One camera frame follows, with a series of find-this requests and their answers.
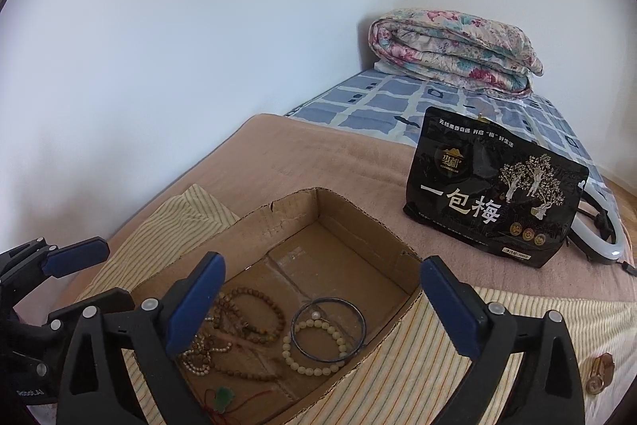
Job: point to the brown blanket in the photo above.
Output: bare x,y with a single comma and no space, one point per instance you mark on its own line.
269,157

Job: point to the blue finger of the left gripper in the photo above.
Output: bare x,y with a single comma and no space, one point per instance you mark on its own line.
111,301
28,265

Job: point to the dark blue bangle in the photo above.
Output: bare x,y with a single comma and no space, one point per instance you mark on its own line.
302,320

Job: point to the white ring light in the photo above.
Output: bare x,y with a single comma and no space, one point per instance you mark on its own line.
596,228

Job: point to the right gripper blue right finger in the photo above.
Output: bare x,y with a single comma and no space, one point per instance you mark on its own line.
547,386

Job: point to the folded floral quilt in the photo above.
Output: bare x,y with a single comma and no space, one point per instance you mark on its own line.
455,48

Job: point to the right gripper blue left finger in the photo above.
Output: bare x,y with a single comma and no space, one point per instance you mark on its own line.
96,387

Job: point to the open cardboard box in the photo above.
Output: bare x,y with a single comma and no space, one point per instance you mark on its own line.
311,244

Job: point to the black snack bag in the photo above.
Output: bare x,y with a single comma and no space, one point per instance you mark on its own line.
478,182

